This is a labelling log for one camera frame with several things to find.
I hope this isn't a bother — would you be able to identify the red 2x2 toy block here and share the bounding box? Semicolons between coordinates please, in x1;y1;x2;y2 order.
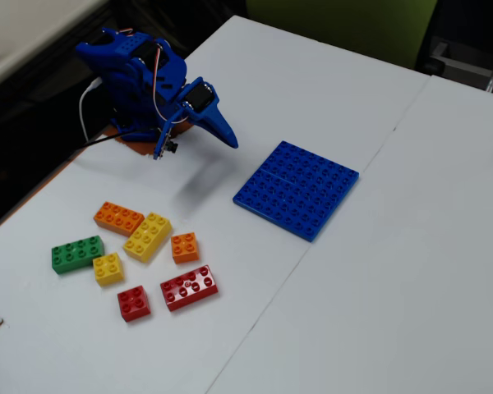
117;285;152;323

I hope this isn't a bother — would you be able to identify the yellow 2x4 toy block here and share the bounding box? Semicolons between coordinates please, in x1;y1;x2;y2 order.
122;211;173;264

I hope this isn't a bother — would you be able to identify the black cable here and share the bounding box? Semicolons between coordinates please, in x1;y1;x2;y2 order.
81;129;161;149

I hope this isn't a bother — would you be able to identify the blue 8x8 baseplate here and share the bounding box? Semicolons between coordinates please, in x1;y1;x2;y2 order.
232;140;361;243

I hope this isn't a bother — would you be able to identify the green 2x4 toy block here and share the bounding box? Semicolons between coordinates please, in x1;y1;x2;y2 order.
51;235;106;276

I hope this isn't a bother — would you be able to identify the grey metal chair frame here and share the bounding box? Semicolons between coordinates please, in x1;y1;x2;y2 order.
429;36;493;95

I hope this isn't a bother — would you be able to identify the white desk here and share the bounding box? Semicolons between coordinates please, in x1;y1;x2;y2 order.
0;0;108;95

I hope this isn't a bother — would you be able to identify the white cable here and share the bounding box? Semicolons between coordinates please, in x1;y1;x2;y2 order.
78;78;106;144

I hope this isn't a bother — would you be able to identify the red white servo wire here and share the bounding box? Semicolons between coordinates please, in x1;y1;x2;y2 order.
150;40;169;124

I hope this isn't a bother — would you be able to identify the orange 2x2 toy block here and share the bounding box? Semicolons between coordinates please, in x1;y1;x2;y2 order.
170;231;200;265

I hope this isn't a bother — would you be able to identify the red 2x4 toy block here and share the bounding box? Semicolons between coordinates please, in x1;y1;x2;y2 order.
159;264;219;313

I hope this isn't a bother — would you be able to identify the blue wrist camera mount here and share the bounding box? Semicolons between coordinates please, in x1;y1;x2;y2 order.
153;102;180;161

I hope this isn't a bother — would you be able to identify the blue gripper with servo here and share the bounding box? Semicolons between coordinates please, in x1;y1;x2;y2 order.
175;76;240;149

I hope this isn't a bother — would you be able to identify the orange 2x4 toy block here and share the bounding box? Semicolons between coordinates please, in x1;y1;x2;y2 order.
93;200;145;238

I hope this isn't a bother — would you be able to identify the white foam board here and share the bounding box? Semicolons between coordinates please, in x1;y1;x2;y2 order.
205;74;493;394
0;15;431;394

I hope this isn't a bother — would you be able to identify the yellow 2x2 toy block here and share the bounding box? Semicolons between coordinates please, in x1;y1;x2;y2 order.
92;251;126;287

